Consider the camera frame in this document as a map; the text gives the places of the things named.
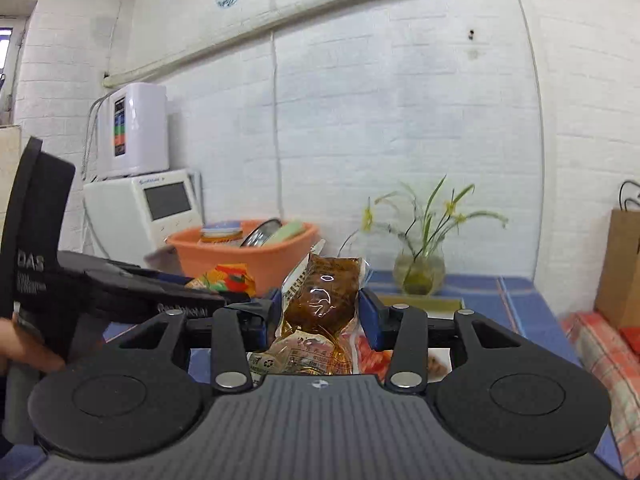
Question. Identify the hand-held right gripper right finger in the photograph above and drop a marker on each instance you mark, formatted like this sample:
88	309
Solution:
371	320

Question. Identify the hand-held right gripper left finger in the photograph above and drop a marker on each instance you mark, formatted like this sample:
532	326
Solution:
274	315

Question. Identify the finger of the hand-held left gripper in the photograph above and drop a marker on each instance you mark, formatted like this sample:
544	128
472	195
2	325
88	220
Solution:
235	306
150	277

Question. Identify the orange snack packet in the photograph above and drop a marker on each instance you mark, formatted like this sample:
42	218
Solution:
225	277

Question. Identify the red and white snack packet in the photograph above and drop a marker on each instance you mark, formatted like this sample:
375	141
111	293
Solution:
372	357

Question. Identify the clear braised meat packet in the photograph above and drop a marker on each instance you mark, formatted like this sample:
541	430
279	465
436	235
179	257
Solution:
322	295

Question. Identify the green cardboard box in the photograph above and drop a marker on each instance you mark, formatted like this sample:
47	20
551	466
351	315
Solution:
440	330

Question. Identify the person's left hand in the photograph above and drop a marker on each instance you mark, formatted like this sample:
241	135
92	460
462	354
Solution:
30	355

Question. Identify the orange plastic basin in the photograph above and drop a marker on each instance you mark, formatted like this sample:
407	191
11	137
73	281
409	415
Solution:
210	260

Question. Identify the white appliance with screen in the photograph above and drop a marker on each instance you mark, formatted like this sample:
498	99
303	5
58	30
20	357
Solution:
120	220

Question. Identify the glass vase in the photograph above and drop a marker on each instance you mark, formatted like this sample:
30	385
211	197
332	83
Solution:
419	272

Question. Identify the flat printed box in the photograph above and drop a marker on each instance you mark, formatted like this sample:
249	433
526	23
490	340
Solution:
222	236

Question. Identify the metal pot lid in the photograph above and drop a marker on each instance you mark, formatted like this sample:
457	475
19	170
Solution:
260	232

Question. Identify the pale green dish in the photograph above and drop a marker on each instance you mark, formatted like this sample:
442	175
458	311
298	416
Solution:
287	232

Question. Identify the yellow flowered plant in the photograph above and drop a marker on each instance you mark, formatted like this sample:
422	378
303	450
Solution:
430	215

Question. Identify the blue plaid tablecloth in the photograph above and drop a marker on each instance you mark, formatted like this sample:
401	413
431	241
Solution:
500	300

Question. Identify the white water purifier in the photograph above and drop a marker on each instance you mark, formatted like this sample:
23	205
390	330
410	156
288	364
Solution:
142	130

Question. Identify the orange plaid blanket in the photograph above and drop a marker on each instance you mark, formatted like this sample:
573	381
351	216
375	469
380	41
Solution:
610	370

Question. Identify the brown paper bag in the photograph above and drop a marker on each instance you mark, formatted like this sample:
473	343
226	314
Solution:
620	270

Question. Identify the insulated wall pipe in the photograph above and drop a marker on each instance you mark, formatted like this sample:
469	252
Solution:
300	7

